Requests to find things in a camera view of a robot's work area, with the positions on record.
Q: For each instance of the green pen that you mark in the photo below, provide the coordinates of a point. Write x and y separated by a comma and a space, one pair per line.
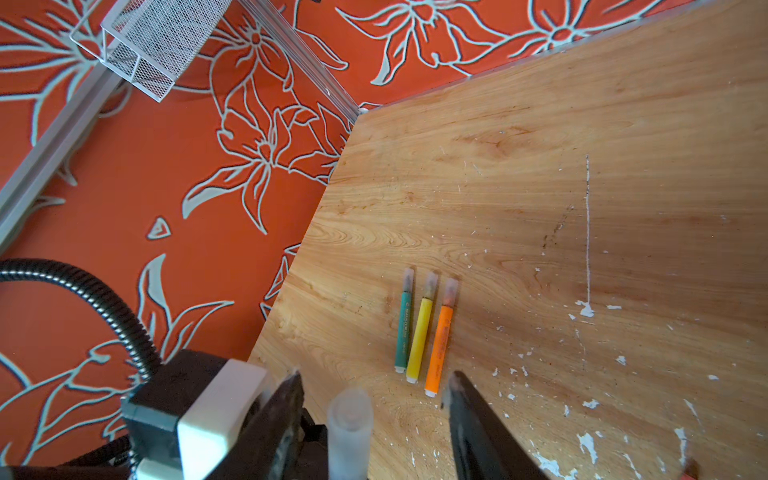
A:
404, 324

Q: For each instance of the white mesh basket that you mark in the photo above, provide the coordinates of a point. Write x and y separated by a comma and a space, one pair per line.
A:
151, 43

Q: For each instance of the pink pen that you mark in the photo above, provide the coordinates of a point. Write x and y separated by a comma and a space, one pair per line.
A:
691, 470

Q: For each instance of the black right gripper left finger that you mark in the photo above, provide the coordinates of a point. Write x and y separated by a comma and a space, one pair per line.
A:
268, 447

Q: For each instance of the orange pen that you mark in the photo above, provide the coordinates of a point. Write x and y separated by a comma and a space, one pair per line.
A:
442, 334

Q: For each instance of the aluminium corner frame post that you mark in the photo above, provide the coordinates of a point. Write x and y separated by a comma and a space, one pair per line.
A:
298, 51

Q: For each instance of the left aluminium frame rail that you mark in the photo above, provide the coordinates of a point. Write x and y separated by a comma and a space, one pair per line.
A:
68, 130

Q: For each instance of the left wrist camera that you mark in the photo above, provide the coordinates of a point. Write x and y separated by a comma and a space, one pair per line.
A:
185, 420

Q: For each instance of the yellow pen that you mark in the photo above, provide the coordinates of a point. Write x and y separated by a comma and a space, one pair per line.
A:
421, 329

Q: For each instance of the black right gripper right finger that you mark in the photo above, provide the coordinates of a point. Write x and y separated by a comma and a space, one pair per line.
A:
483, 448

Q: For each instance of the clear pen cap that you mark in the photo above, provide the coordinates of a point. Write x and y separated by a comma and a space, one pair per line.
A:
350, 421

